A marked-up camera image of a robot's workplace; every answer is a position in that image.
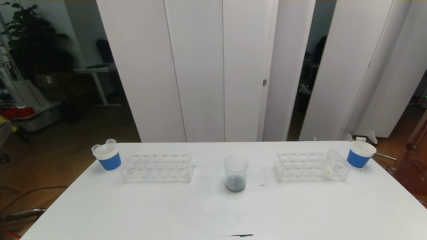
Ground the clear acrylic test tube rack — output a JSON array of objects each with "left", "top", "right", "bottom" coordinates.
[
  {"left": 120, "top": 152, "right": 196, "bottom": 183},
  {"left": 274, "top": 152, "right": 352, "bottom": 182}
]

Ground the clear plastic beaker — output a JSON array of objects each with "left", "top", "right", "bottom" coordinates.
[{"left": 224, "top": 156, "right": 249, "bottom": 193}]

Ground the test tube with pale yellow pigment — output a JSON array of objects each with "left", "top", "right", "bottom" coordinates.
[{"left": 322, "top": 149, "right": 340, "bottom": 178}]

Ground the white partition panel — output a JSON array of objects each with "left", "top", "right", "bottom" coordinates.
[
  {"left": 97, "top": 0, "right": 186, "bottom": 142},
  {"left": 299, "top": 0, "right": 395, "bottom": 141},
  {"left": 262, "top": 0, "right": 316, "bottom": 141},
  {"left": 355, "top": 0, "right": 427, "bottom": 138},
  {"left": 223, "top": 0, "right": 279, "bottom": 142},
  {"left": 164, "top": 0, "right": 226, "bottom": 142},
  {"left": 340, "top": 0, "right": 413, "bottom": 139}
]

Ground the paper cup with blue band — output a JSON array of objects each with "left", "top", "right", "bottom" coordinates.
[
  {"left": 92, "top": 142, "right": 122, "bottom": 172},
  {"left": 347, "top": 140, "right": 377, "bottom": 169}
]

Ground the white standing desk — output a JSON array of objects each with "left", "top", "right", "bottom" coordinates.
[{"left": 74, "top": 63, "right": 122, "bottom": 107}]

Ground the black backpack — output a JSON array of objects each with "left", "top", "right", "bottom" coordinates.
[{"left": 95, "top": 37, "right": 115, "bottom": 64}]

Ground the white partition foot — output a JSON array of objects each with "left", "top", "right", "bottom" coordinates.
[{"left": 347, "top": 131, "right": 378, "bottom": 144}]

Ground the brown cardboard box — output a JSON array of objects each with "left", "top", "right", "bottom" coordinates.
[{"left": 34, "top": 73, "right": 67, "bottom": 88}]

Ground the white machine base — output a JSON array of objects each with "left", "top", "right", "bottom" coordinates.
[{"left": 10, "top": 79, "right": 64, "bottom": 131}]

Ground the dark green potted plant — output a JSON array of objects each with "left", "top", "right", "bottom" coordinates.
[{"left": 0, "top": 0, "right": 75, "bottom": 80}]

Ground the brown metal stand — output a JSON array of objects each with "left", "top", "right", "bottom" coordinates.
[{"left": 387, "top": 110, "right": 427, "bottom": 204}]

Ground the metal chair leg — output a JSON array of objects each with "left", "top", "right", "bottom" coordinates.
[{"left": 0, "top": 207, "right": 48, "bottom": 222}]

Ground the white machine column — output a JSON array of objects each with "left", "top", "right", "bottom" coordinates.
[{"left": 0, "top": 33, "right": 24, "bottom": 108}]

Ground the black floor cable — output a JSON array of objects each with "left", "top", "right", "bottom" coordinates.
[{"left": 0, "top": 186, "right": 69, "bottom": 214}]

